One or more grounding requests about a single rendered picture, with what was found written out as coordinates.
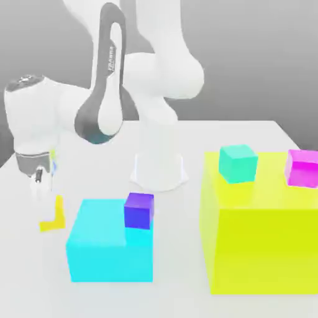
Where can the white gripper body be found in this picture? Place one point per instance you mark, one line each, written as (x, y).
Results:
(44, 201)

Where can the small yellow cube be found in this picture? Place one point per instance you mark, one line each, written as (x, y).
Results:
(59, 213)

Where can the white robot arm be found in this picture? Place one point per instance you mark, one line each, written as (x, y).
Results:
(159, 74)

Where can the small purple cube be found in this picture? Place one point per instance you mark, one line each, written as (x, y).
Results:
(138, 216)

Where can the small teal cube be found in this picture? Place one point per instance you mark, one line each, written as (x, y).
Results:
(238, 166)

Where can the small magenta cube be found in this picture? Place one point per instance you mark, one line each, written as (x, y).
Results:
(304, 174)

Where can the large cyan box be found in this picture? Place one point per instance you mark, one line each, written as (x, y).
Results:
(109, 258)

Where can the large yellow-green box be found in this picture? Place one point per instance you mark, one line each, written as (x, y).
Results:
(263, 248)

